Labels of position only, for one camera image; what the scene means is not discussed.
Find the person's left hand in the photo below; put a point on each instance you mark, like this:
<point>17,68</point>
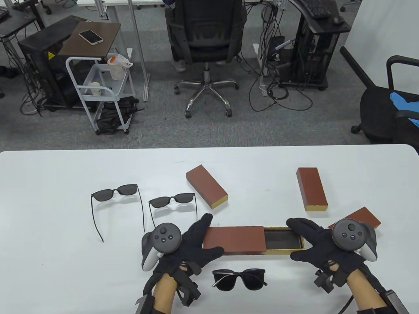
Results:
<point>191,245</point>

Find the person's right hand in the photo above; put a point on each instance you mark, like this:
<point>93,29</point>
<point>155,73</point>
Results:
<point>320,248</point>

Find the brown storage box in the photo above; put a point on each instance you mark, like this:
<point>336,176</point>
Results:
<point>204,184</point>
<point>311,188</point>
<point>234,240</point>
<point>363,216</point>

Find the black sunglasses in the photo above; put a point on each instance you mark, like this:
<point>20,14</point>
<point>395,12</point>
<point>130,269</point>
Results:
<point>160,202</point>
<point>104,195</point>
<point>226,281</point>

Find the person's right forearm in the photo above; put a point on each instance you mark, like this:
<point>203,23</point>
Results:
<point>363,291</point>

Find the person's left forearm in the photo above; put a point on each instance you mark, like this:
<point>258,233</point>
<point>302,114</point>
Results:
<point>163,294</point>

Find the grey VR controller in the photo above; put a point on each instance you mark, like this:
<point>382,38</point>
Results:
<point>167,237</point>
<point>348,234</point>

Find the black wrist battery pack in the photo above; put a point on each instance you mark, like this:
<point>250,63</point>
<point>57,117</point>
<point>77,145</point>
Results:
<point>394,302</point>
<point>144,305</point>

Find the black fabric office chair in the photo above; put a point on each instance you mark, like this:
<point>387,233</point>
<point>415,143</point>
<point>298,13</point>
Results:
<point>376,111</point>

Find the black bag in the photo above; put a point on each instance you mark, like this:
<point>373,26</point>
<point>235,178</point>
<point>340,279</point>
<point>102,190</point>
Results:
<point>109,119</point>

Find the blue cloth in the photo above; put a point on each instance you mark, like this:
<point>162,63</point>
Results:
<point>404,101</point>

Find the white paper cup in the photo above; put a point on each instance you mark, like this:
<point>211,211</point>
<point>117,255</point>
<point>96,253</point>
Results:
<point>95,89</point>

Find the black computer stand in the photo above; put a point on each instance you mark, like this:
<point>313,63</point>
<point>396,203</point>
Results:
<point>311,59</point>

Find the white plastic bag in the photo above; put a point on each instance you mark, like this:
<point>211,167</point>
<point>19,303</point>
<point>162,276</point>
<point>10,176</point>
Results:
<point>116,70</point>

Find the white rolling cart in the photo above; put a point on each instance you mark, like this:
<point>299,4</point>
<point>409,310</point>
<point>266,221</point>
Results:
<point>98,75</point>

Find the white desk foot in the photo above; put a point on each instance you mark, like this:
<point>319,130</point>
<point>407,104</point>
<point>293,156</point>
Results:
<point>257,52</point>

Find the black floor box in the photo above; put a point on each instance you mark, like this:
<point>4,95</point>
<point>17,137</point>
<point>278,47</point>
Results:
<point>276,44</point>

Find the black mesh office chair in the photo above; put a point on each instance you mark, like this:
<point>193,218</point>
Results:
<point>206,36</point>

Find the black computer mouse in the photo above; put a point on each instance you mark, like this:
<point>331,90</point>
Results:
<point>338,20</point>

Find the white smartphone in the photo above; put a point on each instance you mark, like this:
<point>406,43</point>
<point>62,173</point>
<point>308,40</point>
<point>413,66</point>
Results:
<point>91,36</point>

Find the black keyboard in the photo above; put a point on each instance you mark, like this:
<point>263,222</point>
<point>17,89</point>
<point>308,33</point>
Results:
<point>316,9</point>

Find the black computer case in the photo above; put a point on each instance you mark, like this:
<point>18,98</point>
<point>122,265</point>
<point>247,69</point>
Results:
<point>39,49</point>

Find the black desk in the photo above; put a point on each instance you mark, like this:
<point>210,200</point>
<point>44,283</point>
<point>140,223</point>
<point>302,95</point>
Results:
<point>19,21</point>

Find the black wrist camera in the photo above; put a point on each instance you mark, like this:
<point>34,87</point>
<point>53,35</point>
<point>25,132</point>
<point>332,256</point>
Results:
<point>324,281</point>
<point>188,291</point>

